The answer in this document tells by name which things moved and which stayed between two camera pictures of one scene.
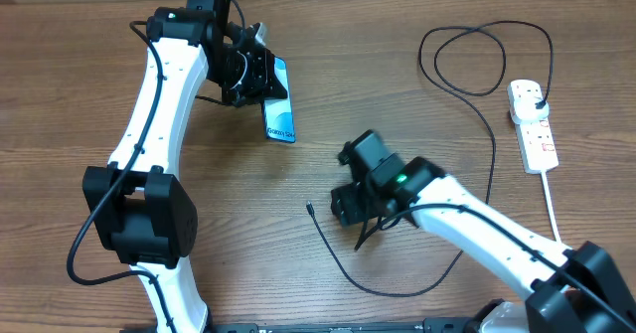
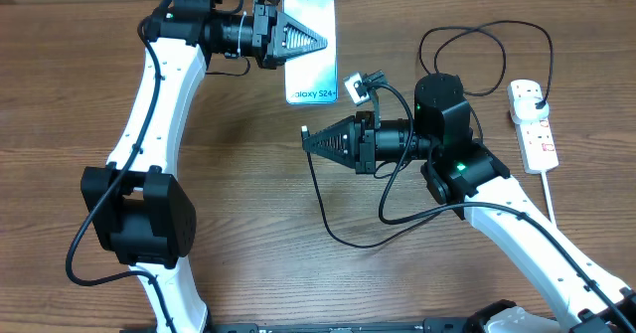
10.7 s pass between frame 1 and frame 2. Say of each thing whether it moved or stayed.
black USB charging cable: moved
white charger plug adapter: stayed
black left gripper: moved
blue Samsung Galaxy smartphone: moved
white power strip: stayed
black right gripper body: moved
